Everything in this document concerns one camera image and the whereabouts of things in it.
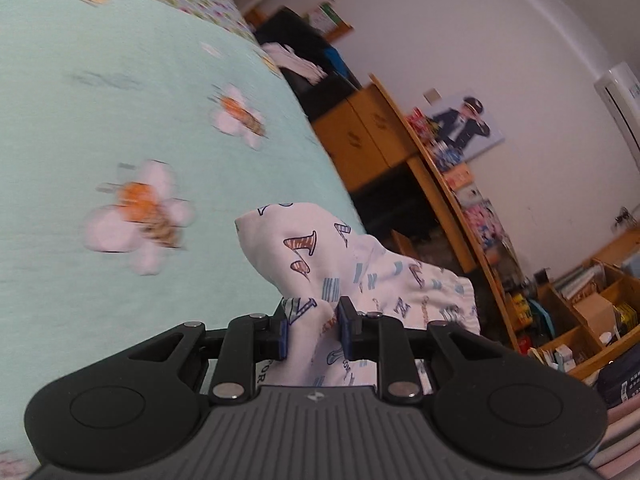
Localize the white air conditioner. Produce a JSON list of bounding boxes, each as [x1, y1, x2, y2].
[[594, 61, 640, 161]]

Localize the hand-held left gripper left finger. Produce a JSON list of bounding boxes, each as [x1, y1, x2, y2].
[[127, 300, 291, 404]]

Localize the dark blue bag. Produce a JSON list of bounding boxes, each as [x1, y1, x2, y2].
[[595, 357, 640, 408]]

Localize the wall poster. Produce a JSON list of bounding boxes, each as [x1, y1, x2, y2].
[[431, 95, 506, 163]]

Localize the blue cloth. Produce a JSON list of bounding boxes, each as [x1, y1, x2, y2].
[[322, 47, 346, 76]]

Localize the white letter-print pants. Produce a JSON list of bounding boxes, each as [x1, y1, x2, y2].
[[234, 201, 483, 391]]

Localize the white clothes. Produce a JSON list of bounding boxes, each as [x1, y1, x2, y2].
[[262, 42, 328, 83]]

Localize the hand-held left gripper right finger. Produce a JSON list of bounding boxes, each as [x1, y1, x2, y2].
[[337, 296, 501, 402]]

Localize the row of colourful packets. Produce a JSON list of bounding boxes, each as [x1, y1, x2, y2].
[[405, 107, 556, 356]]

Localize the black chair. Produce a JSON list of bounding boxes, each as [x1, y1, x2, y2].
[[255, 7, 361, 121]]

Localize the wooden desk organizer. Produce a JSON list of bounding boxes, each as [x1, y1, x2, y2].
[[530, 227, 640, 381]]

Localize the green bee-print bed quilt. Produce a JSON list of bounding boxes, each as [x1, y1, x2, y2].
[[0, 0, 366, 466]]

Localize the wooden desk cabinet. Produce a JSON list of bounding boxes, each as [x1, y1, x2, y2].
[[310, 74, 531, 351]]

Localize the pink striped cloth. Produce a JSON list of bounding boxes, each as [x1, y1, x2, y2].
[[592, 402, 638, 477]]

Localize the green and white box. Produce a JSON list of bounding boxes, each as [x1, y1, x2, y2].
[[307, 2, 353, 43]]

